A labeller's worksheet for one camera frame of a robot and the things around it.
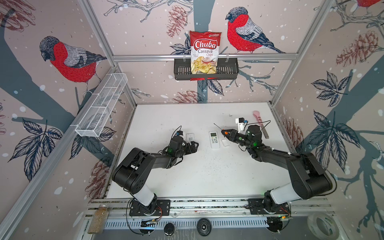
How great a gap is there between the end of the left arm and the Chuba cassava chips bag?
1.39 feet

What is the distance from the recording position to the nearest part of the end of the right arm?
0.71 metres

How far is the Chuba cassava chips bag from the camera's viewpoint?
2.73ft

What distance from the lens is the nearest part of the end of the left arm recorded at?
74 cm
